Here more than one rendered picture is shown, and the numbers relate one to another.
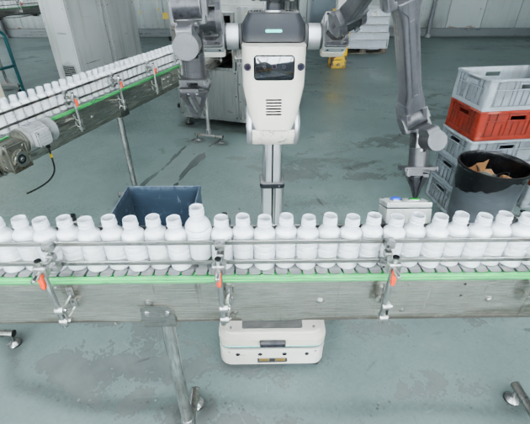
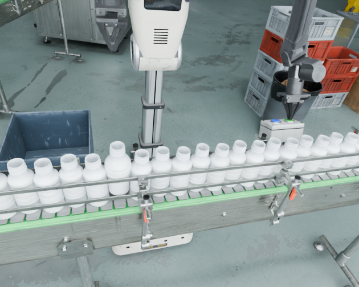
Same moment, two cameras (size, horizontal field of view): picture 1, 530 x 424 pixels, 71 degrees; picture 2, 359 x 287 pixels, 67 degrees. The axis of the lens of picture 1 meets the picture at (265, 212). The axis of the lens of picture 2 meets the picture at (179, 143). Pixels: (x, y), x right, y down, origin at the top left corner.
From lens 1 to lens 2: 0.35 m
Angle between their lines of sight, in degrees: 16
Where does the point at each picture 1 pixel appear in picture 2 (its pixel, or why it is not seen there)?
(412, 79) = (306, 18)
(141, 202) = (29, 127)
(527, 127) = (314, 53)
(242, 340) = not seen: hidden behind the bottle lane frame
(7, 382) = not seen: outside the picture
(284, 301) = (195, 218)
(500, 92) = not seen: hidden behind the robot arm
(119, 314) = (34, 253)
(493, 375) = (305, 231)
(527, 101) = (316, 34)
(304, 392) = (182, 267)
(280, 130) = (165, 58)
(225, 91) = (79, 14)
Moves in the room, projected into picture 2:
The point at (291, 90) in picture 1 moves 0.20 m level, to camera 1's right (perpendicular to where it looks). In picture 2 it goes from (178, 20) to (224, 23)
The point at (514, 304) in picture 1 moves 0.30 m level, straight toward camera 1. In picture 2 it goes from (356, 197) to (352, 256)
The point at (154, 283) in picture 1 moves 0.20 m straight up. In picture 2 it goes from (73, 222) to (61, 171)
